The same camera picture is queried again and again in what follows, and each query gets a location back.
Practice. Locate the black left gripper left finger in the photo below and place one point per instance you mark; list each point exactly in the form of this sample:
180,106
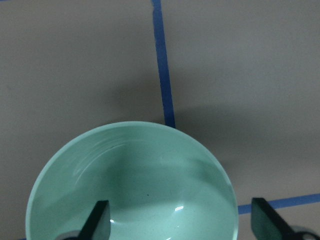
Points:
97,225

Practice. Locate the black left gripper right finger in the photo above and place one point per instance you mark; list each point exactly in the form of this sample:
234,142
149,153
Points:
267,224

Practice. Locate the green ceramic bowl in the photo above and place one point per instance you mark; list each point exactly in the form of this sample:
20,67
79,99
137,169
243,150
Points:
161,184

